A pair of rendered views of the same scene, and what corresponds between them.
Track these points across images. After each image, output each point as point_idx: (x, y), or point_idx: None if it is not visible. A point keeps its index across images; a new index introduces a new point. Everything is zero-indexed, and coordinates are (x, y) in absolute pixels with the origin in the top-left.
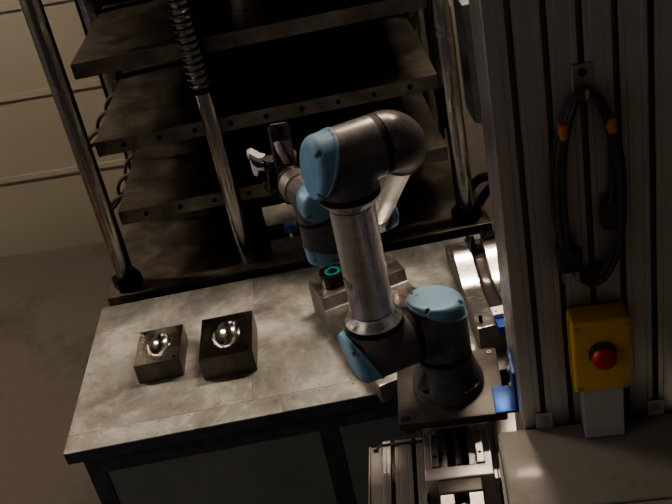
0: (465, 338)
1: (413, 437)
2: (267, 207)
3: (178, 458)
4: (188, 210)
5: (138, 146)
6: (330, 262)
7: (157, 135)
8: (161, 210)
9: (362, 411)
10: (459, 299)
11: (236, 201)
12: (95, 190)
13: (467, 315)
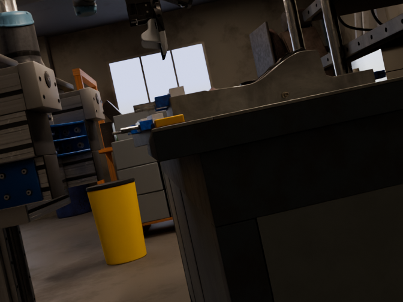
0: (0, 42)
1: (177, 205)
2: (352, 62)
3: (164, 172)
4: (330, 62)
5: (312, 12)
6: (75, 12)
7: (315, 3)
8: (322, 62)
9: (167, 167)
10: (1, 12)
11: (333, 53)
12: (292, 41)
13: (2, 26)
